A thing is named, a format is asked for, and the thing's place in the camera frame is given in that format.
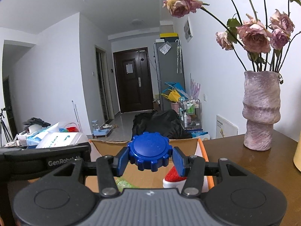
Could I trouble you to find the white leaning board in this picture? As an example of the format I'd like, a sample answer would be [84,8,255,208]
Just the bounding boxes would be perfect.
[216,115,238,139]

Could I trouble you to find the metal trolley with bottles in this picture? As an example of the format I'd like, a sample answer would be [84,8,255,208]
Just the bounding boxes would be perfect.
[179,98,202,130]

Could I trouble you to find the red and white lint brush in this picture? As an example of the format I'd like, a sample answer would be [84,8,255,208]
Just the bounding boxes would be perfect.
[162,166,189,189]

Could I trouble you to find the green hair roller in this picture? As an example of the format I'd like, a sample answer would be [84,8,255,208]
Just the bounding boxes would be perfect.
[115,178,139,190]

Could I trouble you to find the blue packets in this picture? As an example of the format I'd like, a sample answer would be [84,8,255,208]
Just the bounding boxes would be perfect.
[192,129,211,139]

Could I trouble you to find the grey refrigerator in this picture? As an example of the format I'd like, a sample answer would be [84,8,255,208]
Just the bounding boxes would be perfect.
[153,40,186,112]

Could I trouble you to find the dark brown entrance door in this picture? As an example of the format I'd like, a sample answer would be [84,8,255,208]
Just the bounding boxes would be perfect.
[113,47,154,113]

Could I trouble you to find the sliding door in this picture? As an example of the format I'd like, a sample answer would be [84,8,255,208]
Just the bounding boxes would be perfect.
[95,45,111,123]

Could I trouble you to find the black camera tripod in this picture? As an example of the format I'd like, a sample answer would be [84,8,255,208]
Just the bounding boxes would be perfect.
[0,107,13,146]

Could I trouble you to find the white electrical panel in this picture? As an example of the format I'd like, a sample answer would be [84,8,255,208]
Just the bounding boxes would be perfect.
[183,19,193,43]

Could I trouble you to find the blue tissue pack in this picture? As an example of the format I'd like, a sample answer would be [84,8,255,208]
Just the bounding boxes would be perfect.
[26,122,71,146]

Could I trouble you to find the white mop pole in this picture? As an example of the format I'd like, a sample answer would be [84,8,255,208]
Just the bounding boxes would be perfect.
[72,101,82,132]

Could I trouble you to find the red cardboard box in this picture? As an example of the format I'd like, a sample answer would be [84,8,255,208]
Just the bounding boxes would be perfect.
[85,138,215,191]

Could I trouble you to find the blue ridged cap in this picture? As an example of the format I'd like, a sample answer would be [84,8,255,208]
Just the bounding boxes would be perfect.
[127,132,174,172]

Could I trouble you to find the bunch of dried roses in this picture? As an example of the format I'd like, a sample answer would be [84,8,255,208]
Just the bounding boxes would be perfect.
[163,0,301,72]

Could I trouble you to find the cream thermos jug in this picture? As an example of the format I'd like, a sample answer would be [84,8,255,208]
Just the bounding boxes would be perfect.
[293,135,301,172]

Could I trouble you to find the clear plastic bag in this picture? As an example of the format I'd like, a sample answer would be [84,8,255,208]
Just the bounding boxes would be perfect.
[159,43,172,55]

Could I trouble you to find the black cloth bag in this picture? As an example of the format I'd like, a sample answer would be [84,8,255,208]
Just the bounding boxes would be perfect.
[132,110,192,140]

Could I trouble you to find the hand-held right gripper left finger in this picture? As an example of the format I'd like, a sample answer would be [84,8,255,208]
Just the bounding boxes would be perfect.
[52,147,130,197]

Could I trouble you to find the purple fairy wings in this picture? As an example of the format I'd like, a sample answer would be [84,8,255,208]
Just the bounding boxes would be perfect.
[189,73,201,99]

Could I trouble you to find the blue pet water feeder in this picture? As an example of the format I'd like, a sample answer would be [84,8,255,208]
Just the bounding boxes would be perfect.
[92,120,111,137]

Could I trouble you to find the pink textured vase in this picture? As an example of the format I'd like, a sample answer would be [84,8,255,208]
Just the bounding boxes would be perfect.
[242,71,282,151]

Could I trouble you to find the white folded umbrella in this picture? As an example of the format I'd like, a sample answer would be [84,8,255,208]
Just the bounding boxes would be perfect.
[175,40,183,74]

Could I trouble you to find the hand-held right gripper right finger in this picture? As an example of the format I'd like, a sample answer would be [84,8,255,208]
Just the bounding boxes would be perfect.
[172,146,255,197]

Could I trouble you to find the black folded holder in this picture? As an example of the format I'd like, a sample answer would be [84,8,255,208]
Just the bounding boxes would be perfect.
[23,117,51,129]

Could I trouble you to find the yellow bag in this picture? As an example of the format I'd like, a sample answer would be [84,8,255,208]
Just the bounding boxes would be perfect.
[161,89,181,103]

